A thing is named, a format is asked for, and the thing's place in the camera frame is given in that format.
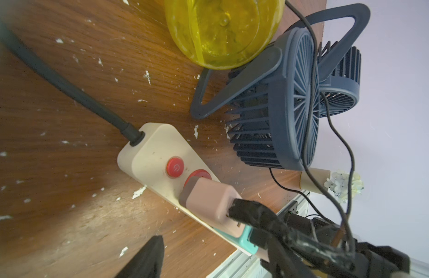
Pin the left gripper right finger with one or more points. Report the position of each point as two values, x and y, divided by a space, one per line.
284 263

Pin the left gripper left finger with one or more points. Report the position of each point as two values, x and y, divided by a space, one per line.
148 262

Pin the pink USB plug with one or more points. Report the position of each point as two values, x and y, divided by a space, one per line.
210 201

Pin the beige power strip red sockets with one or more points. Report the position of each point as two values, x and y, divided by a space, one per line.
163 161

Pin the dark blue desk fan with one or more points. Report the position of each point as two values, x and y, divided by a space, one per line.
340 63
275 102

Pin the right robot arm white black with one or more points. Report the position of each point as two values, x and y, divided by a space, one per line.
368 260

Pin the white flower potted plant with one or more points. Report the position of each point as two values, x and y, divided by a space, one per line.
335 182

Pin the yellow spray bottle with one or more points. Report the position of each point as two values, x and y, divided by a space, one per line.
222 35

